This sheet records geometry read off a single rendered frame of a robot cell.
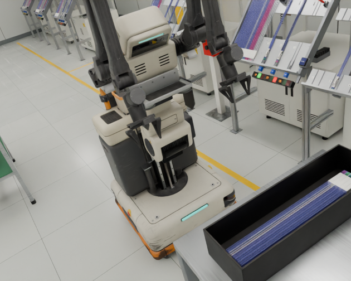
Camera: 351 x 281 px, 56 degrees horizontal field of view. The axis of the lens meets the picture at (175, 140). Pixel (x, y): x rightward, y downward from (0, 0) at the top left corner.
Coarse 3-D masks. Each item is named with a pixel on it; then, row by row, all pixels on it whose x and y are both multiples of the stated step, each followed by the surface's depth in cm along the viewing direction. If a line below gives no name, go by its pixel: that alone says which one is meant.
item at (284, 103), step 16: (304, 32) 297; (320, 48) 260; (336, 48) 254; (320, 64) 236; (336, 64) 231; (304, 80) 248; (272, 96) 283; (288, 96) 269; (320, 96) 243; (272, 112) 293; (288, 112) 277; (320, 112) 249; (336, 112) 249; (320, 128) 256; (336, 128) 258
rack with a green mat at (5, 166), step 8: (0, 136) 314; (0, 144) 242; (0, 152) 286; (8, 152) 333; (0, 160) 274; (8, 160) 250; (0, 168) 262; (8, 168) 260; (16, 168) 262; (0, 176) 252; (8, 176) 254; (16, 176) 257; (24, 184) 263; (32, 200) 272
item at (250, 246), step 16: (336, 176) 111; (320, 192) 106; (336, 192) 105; (288, 208) 103; (304, 208) 102; (320, 208) 101; (272, 224) 100; (288, 224) 98; (240, 240) 97; (256, 240) 96; (272, 240) 95; (240, 256) 93; (256, 256) 92
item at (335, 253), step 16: (256, 192) 118; (208, 224) 111; (176, 240) 108; (192, 240) 107; (320, 240) 97; (336, 240) 96; (192, 256) 101; (208, 256) 100; (304, 256) 94; (320, 256) 93; (336, 256) 92; (192, 272) 113; (208, 272) 96; (224, 272) 95; (288, 272) 91; (304, 272) 90; (320, 272) 89; (336, 272) 88
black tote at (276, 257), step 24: (312, 168) 111; (336, 168) 118; (264, 192) 102; (288, 192) 109; (240, 216) 101; (264, 216) 107; (336, 216) 96; (216, 240) 99; (288, 240) 88; (312, 240) 94; (264, 264) 86
